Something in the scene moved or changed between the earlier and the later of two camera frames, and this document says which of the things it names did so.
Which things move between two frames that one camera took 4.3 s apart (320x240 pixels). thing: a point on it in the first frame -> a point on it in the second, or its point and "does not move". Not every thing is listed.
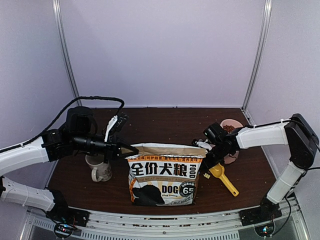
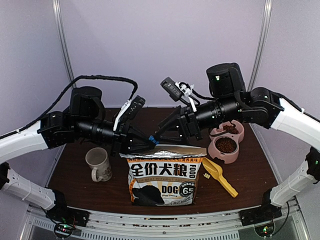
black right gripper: (206, 165) -> (188, 126)
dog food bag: (164, 174) does not move
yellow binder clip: (206, 175) does not move
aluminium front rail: (109, 225) does not move
